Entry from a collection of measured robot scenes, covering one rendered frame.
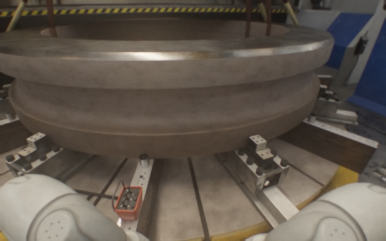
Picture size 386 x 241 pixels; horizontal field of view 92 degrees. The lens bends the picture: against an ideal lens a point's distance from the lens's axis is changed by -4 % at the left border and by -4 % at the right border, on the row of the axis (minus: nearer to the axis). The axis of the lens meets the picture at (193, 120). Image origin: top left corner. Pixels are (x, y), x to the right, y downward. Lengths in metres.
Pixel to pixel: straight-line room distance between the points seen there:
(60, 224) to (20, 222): 0.12
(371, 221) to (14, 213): 0.70
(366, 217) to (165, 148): 1.47
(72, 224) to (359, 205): 0.55
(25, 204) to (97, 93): 1.40
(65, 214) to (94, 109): 1.56
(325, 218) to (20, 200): 0.59
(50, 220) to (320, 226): 0.46
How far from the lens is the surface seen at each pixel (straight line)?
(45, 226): 0.45
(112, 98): 1.79
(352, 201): 0.54
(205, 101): 1.71
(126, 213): 1.39
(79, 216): 0.44
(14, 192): 0.58
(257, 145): 1.85
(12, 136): 3.32
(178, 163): 2.34
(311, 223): 0.44
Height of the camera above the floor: 1.89
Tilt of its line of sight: 30 degrees down
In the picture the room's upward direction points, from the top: straight up
